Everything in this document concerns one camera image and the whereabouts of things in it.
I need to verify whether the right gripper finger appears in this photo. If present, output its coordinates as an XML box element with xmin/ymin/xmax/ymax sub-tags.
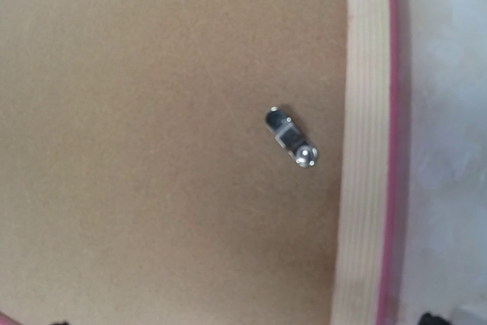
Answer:
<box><xmin>418</xmin><ymin>312</ymin><xmax>452</xmax><ymax>325</ymax></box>

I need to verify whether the pink wooden picture frame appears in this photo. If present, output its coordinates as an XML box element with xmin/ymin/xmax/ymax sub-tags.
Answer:
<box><xmin>330</xmin><ymin>0</ymin><xmax>399</xmax><ymax>324</ymax></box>

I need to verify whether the brown cardboard backing board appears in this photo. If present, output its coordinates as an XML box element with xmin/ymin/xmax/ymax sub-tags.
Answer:
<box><xmin>1</xmin><ymin>0</ymin><xmax>347</xmax><ymax>324</ymax></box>

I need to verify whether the metal frame turn clip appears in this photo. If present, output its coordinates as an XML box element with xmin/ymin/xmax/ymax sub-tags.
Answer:
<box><xmin>265</xmin><ymin>106</ymin><xmax>318</xmax><ymax>168</ymax></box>

